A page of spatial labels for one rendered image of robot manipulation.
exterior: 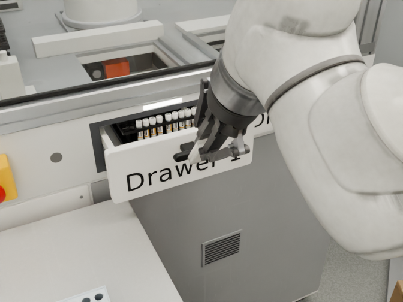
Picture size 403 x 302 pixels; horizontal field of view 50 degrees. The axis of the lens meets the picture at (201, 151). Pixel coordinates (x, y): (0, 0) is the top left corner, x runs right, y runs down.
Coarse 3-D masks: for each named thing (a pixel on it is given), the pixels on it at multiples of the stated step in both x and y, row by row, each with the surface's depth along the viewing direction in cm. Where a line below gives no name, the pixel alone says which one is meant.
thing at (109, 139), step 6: (102, 126) 86; (108, 126) 97; (102, 132) 84; (108, 132) 95; (102, 138) 83; (108, 138) 82; (114, 138) 93; (102, 144) 84; (108, 144) 81; (114, 144) 91; (120, 144) 91
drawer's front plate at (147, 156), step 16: (192, 128) 79; (128, 144) 74; (144, 144) 74; (160, 144) 76; (176, 144) 77; (224, 144) 83; (112, 160) 73; (128, 160) 74; (144, 160) 76; (160, 160) 78; (224, 160) 85; (240, 160) 87; (112, 176) 75; (144, 176) 78; (176, 176) 81; (192, 176) 83; (112, 192) 77; (128, 192) 78; (144, 192) 80
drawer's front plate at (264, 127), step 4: (260, 116) 96; (264, 116) 96; (256, 120) 96; (260, 120) 96; (264, 120) 97; (256, 124) 96; (264, 124) 97; (268, 124) 98; (256, 128) 97; (260, 128) 98; (264, 128) 98; (268, 128) 99; (272, 128) 99; (256, 132) 98; (260, 132) 98
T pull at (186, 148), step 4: (184, 144) 77; (188, 144) 77; (192, 144) 77; (180, 148) 78; (184, 148) 76; (188, 148) 76; (192, 148) 77; (180, 152) 75; (184, 152) 75; (188, 152) 75; (176, 156) 74; (180, 156) 75; (184, 156) 75; (176, 160) 75; (180, 160) 75; (184, 160) 75
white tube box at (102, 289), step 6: (96, 288) 65; (102, 288) 66; (78, 294) 64; (84, 294) 65; (90, 294) 65; (96, 294) 65; (102, 294) 65; (60, 300) 64; (66, 300) 64; (72, 300) 64; (78, 300) 64; (84, 300) 64; (90, 300) 64; (96, 300) 64; (102, 300) 64; (108, 300) 64
